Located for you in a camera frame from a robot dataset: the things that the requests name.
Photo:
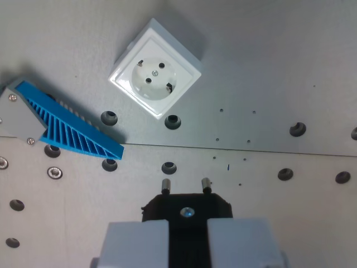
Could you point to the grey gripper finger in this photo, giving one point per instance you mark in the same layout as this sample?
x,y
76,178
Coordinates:
x,y
136,245
240,245

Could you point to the blue ribbed flexible wedge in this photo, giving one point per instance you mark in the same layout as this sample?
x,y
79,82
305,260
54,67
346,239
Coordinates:
x,y
69,131

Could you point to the silver hex socket bolt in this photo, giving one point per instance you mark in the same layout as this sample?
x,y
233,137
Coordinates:
x,y
2,163
54,173

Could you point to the grey mount block with screws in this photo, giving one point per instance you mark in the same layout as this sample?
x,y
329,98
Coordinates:
x,y
19,120

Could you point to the black two-pin power plug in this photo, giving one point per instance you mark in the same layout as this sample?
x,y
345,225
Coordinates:
x,y
192,201

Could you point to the white wall socket box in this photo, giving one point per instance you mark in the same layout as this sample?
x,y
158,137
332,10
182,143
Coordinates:
x,y
156,75

